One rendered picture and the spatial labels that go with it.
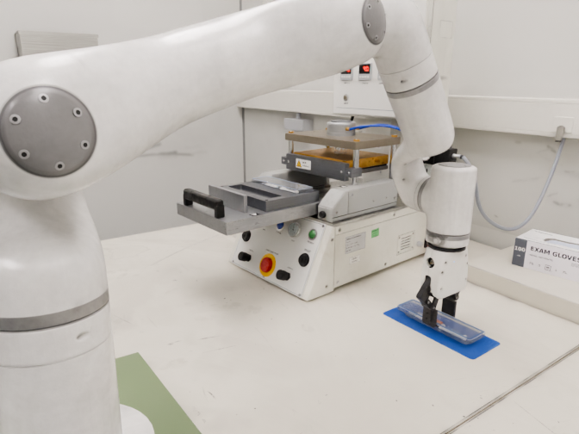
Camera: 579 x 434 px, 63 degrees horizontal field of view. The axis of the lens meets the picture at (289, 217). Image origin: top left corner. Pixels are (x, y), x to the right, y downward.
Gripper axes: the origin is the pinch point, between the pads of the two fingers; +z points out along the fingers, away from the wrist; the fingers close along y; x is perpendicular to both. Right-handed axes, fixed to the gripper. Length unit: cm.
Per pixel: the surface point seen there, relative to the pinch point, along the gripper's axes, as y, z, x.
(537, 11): 58, -65, 19
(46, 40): -37, -63, 172
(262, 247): -13.9, -3.9, 46.7
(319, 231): -8.9, -12.1, 29.2
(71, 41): -27, -62, 172
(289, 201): -15.4, -20.0, 32.3
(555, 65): 58, -51, 11
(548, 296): 25.8, -0.4, -10.1
